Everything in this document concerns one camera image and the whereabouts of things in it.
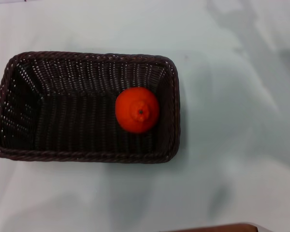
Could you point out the orange toy tangerine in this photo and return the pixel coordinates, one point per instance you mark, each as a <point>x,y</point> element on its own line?
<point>133,108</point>

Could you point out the dark brown woven basket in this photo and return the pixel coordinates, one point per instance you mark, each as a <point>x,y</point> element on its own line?
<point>75,116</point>

